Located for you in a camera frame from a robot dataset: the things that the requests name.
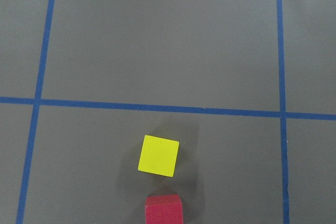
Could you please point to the brown paper table cover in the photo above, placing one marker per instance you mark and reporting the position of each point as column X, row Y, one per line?
column 247, row 87

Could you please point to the yellow cube block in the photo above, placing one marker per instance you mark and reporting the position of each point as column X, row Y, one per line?
column 158, row 156

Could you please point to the red cube block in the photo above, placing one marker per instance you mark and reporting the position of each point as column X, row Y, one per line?
column 164, row 209

